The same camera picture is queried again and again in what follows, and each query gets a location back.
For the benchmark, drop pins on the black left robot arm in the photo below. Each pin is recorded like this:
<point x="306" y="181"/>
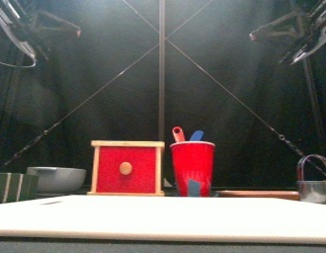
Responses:
<point x="15" y="31"/>

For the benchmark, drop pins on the brown wooden tray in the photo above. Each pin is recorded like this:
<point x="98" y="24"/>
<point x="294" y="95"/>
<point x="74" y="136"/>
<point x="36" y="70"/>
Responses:
<point x="257" y="194"/>

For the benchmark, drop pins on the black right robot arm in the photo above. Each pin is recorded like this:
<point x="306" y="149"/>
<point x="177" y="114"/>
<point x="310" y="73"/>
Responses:
<point x="313" y="36"/>

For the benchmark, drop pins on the vertical metal frame pole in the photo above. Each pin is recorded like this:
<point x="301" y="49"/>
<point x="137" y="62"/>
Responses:
<point x="162" y="82"/>

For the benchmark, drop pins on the grey bowl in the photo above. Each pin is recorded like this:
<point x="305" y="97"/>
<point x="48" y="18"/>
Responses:
<point x="59" y="179"/>

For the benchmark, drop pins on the wooden drawer box frame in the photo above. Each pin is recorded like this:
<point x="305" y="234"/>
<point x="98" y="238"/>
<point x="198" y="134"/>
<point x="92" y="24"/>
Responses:
<point x="127" y="144"/>

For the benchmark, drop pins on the white cutting board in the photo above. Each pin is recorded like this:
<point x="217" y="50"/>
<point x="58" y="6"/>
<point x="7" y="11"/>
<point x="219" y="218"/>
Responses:
<point x="161" y="217"/>

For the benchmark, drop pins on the red plastic cup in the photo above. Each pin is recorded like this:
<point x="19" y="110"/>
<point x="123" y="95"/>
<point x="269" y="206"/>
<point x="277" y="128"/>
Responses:
<point x="193" y="164"/>

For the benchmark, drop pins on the green box with pale stripes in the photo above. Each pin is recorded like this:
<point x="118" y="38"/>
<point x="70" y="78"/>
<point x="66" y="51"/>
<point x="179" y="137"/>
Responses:
<point x="14" y="187"/>

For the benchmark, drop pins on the red drawer with wooden knob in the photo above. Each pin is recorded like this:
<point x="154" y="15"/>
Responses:
<point x="111" y="171"/>

